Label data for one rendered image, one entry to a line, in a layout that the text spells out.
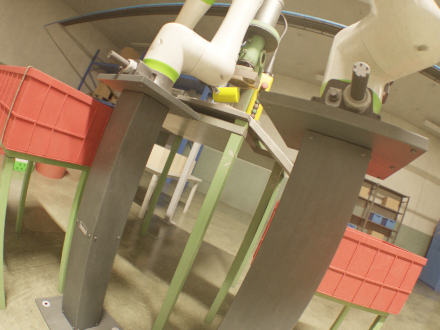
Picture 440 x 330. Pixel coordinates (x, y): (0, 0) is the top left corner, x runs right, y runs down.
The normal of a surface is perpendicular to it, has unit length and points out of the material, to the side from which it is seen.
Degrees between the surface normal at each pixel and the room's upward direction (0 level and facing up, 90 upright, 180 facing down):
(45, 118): 90
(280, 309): 90
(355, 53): 131
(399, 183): 90
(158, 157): 90
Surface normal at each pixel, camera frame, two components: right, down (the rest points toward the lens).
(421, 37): -0.58, 0.63
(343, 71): -0.68, -0.29
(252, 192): -0.29, -0.15
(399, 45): -0.75, 0.65
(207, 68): 0.07, 0.70
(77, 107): 0.88, 0.35
